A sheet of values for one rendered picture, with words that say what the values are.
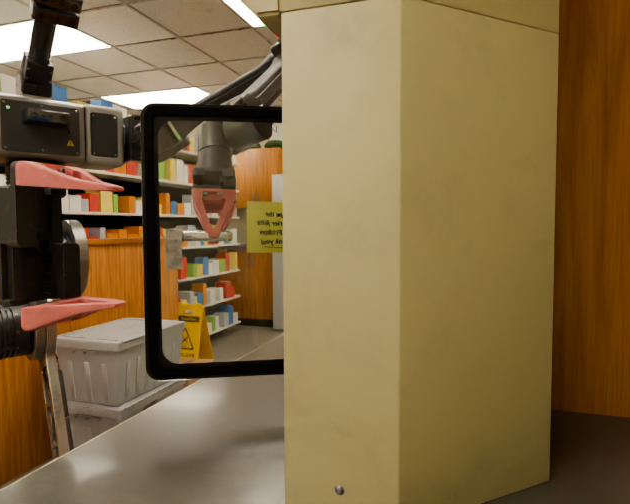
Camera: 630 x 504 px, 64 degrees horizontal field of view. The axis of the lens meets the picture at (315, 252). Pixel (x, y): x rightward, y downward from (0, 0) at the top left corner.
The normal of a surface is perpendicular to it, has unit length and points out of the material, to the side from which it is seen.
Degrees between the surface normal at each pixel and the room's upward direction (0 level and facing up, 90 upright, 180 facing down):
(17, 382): 90
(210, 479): 0
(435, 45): 90
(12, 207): 90
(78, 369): 95
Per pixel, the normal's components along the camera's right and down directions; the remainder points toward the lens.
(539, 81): 0.45, 0.04
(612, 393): -0.31, 0.05
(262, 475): 0.00, -1.00
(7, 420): 0.95, 0.01
